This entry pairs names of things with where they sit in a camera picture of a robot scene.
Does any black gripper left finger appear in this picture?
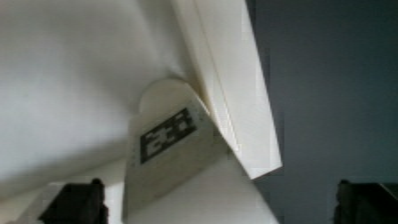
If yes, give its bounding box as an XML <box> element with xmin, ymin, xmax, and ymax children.
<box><xmin>39</xmin><ymin>178</ymin><xmax>108</xmax><ymax>224</ymax></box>

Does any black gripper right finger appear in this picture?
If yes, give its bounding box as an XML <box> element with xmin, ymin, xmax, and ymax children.
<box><xmin>332</xmin><ymin>180</ymin><xmax>398</xmax><ymax>224</ymax></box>

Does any white table leg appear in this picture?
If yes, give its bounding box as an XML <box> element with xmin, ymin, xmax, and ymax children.
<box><xmin>122</xmin><ymin>78</ymin><xmax>225</xmax><ymax>221</ymax></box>

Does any white square tabletop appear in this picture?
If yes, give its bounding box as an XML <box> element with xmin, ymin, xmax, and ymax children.
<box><xmin>0</xmin><ymin>0</ymin><xmax>282</xmax><ymax>224</ymax></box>

